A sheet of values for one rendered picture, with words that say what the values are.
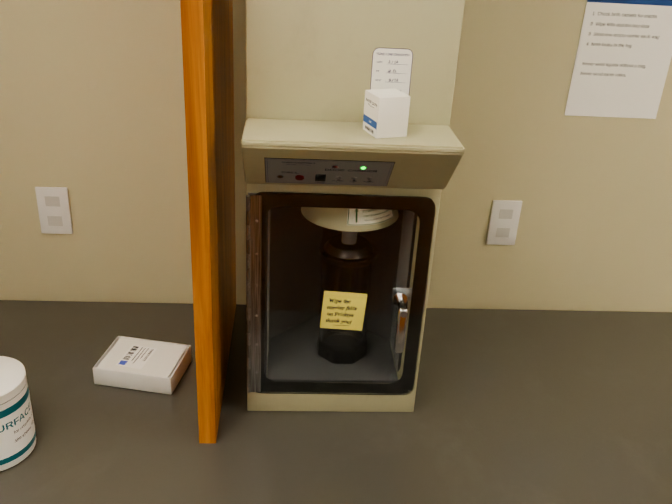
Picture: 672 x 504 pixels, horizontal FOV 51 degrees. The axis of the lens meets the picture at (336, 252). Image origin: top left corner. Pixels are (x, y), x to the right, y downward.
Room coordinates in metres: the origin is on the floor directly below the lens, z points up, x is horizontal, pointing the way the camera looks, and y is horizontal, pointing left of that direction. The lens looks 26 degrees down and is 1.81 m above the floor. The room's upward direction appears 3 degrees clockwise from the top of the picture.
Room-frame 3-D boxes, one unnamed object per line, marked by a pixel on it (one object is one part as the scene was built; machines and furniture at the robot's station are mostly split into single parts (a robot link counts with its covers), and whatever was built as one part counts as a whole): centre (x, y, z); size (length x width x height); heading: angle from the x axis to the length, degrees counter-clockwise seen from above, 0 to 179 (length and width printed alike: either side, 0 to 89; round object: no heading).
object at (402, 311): (1.04, -0.12, 1.17); 0.05 x 0.03 x 0.10; 4
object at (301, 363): (1.07, -0.01, 1.19); 0.30 x 0.01 x 0.40; 94
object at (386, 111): (1.02, -0.06, 1.54); 0.05 x 0.05 x 0.06; 23
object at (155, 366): (1.16, 0.38, 0.96); 0.16 x 0.12 x 0.04; 83
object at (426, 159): (1.02, -0.01, 1.46); 0.32 x 0.11 x 0.10; 94
